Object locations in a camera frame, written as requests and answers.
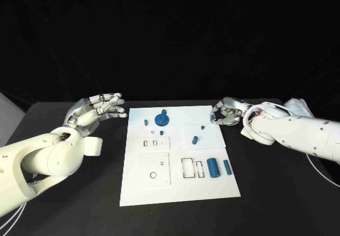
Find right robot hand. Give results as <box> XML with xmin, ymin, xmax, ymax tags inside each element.
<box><xmin>208</xmin><ymin>96</ymin><xmax>254</xmax><ymax>126</ymax></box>

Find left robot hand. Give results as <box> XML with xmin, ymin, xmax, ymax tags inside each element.
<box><xmin>61</xmin><ymin>92</ymin><xmax>128</xmax><ymax>137</ymax></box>

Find white task board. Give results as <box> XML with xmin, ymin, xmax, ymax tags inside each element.
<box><xmin>119</xmin><ymin>105</ymin><xmax>241</xmax><ymax>207</ymax></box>

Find blue gear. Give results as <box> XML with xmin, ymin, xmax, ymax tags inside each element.
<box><xmin>153</xmin><ymin>109</ymin><xmax>171</xmax><ymax>127</ymax></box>

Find crumpled white cloth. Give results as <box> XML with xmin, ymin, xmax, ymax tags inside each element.
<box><xmin>283</xmin><ymin>98</ymin><xmax>313</xmax><ymax>118</ymax></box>

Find thin blue cylinder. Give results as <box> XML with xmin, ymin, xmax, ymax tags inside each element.
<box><xmin>221</xmin><ymin>159</ymin><xmax>233</xmax><ymax>176</ymax></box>

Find fat blue cylinder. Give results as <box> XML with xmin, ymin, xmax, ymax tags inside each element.
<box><xmin>205</xmin><ymin>157</ymin><xmax>221</xmax><ymax>178</ymax></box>

